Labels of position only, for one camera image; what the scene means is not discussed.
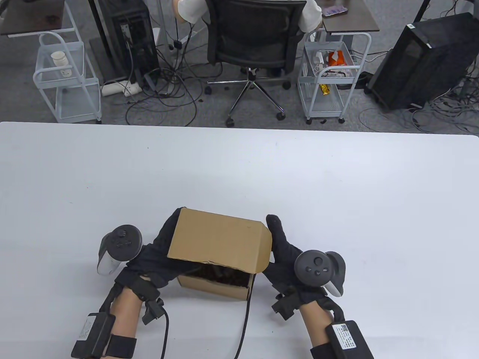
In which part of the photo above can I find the white cable bundle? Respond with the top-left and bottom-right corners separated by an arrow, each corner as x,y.
314,65 -> 356,78

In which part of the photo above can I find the black labelled wrist box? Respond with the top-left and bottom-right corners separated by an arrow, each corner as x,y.
71,313 -> 137,359
311,320 -> 375,359

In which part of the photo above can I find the black cable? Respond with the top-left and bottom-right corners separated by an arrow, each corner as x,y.
234,277 -> 257,359
159,312 -> 170,359

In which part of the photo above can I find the black mesh office chair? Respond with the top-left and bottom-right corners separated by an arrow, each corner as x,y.
204,0 -> 307,128

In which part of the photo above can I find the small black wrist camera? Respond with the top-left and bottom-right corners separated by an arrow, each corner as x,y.
272,286 -> 300,320
141,297 -> 165,325

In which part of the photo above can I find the black desk leg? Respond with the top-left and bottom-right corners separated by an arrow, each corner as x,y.
414,0 -> 431,23
88,0 -> 115,58

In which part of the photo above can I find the person's right forearm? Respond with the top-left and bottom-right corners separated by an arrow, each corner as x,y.
299,299 -> 345,359

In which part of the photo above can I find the person's left hand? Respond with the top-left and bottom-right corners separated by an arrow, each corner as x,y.
114,208 -> 204,292

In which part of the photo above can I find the large black computer tower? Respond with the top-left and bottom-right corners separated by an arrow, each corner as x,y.
369,12 -> 479,111

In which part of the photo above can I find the black and white left controller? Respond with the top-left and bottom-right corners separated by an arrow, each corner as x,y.
97,224 -> 143,276

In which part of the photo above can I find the person's left forearm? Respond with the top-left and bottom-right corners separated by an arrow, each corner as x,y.
99,284 -> 146,359

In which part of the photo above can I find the dark brown desk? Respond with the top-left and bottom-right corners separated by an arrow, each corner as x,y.
0,0 -> 66,37
322,0 -> 380,34

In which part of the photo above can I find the black and white right controller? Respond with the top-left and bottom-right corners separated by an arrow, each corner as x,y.
294,250 -> 346,298

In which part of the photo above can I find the tangle of black floor cables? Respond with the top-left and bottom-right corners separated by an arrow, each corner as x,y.
125,0 -> 210,126
359,64 -> 479,134

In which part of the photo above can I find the brown cardboard mailer box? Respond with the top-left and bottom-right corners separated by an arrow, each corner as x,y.
167,208 -> 273,301

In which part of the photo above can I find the black and white controller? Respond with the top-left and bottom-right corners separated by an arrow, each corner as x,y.
97,224 -> 143,276
294,250 -> 346,298

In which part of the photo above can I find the white power strip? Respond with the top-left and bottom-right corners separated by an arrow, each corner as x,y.
102,80 -> 143,97

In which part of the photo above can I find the white wire cart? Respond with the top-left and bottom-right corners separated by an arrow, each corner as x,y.
33,31 -> 102,124
298,29 -> 372,125

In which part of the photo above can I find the person's right hand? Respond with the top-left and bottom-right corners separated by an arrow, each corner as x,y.
262,214 -> 334,304

